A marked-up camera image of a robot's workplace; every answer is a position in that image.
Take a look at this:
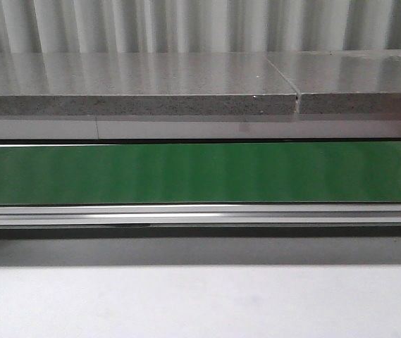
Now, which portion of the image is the aluminium conveyor side rail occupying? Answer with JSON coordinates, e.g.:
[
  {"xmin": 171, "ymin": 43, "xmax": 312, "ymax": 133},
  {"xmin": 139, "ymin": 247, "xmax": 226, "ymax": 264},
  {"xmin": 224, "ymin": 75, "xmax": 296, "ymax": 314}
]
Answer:
[{"xmin": 0, "ymin": 203, "xmax": 401, "ymax": 230}]

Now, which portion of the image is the grey stone slab right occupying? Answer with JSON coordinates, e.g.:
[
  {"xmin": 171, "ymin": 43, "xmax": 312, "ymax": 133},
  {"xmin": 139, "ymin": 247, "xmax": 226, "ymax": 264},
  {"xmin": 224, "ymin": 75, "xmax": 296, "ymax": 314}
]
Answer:
[{"xmin": 266, "ymin": 50, "xmax": 401, "ymax": 118}]

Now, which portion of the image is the white corrugated wall panel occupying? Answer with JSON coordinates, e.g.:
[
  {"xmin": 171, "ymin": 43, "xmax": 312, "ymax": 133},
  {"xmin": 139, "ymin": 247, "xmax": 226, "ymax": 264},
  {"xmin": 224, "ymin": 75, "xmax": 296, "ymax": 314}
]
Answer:
[{"xmin": 0, "ymin": 1, "xmax": 401, "ymax": 53}]

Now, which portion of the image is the white base panel under slabs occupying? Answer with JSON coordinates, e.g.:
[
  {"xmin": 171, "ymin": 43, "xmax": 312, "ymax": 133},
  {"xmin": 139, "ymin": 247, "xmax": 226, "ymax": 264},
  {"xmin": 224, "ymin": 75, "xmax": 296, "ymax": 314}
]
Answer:
[{"xmin": 0, "ymin": 114, "xmax": 401, "ymax": 140}]

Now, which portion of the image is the green conveyor belt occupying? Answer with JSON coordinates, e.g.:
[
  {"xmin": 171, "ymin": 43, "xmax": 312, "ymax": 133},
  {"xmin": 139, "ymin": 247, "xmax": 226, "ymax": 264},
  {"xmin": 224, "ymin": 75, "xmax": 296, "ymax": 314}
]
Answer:
[{"xmin": 0, "ymin": 142, "xmax": 401, "ymax": 206}]

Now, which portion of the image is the grey stone slab left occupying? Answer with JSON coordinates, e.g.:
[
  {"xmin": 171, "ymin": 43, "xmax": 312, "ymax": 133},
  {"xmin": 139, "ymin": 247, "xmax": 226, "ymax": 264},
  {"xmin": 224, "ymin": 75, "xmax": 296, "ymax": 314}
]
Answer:
[{"xmin": 0, "ymin": 53, "xmax": 297, "ymax": 116}]

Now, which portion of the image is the grey stone slab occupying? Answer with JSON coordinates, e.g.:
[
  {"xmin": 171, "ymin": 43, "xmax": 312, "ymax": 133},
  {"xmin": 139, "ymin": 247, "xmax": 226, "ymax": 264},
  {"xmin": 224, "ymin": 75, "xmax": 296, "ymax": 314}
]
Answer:
[
  {"xmin": 0, "ymin": 53, "xmax": 297, "ymax": 116},
  {"xmin": 266, "ymin": 50, "xmax": 401, "ymax": 118}
]

